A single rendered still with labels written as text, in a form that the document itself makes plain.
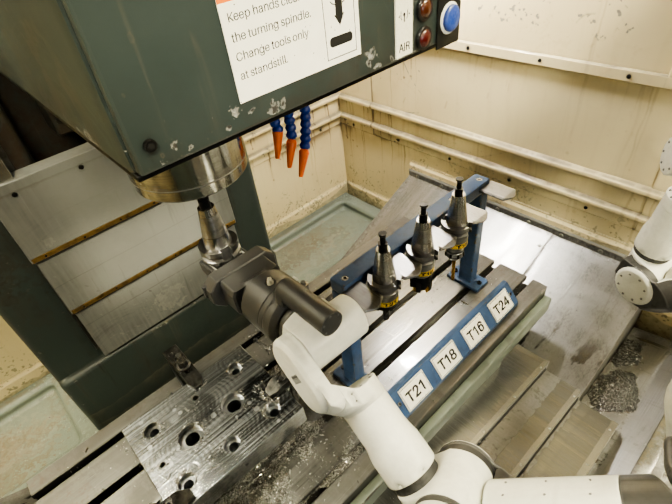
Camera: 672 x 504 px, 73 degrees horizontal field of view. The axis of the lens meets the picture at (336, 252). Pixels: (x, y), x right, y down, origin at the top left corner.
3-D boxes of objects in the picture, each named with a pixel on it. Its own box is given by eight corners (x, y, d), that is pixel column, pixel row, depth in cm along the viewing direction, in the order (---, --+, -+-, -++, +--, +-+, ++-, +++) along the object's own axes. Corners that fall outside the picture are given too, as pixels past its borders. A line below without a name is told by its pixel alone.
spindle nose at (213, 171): (197, 137, 72) (172, 60, 64) (272, 158, 64) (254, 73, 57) (111, 187, 63) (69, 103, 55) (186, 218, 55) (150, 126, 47)
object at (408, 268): (427, 269, 86) (427, 266, 86) (409, 284, 84) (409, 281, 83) (399, 253, 90) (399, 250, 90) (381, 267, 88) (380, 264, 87)
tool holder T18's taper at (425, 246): (418, 237, 91) (419, 210, 86) (438, 245, 88) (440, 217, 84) (406, 249, 88) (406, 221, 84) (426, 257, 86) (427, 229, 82)
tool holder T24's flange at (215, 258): (230, 236, 77) (226, 224, 75) (247, 253, 73) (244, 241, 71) (196, 253, 74) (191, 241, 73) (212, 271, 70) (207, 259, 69)
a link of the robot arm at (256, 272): (262, 228, 72) (311, 260, 65) (274, 272, 78) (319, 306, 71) (193, 269, 66) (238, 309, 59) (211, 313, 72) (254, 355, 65)
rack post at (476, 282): (488, 282, 124) (503, 191, 105) (476, 293, 121) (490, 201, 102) (457, 266, 130) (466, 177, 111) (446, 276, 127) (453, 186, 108)
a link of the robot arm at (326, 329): (317, 307, 71) (370, 346, 64) (262, 346, 66) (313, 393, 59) (309, 250, 64) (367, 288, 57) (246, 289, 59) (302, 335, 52)
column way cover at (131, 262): (253, 266, 139) (204, 104, 106) (102, 362, 116) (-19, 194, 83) (244, 260, 142) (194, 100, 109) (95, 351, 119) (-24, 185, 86)
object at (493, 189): (520, 193, 102) (520, 190, 101) (507, 203, 99) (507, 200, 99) (492, 182, 106) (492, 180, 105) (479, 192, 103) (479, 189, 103)
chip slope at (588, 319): (631, 330, 141) (661, 269, 124) (508, 501, 108) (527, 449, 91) (409, 221, 194) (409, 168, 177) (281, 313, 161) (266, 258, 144)
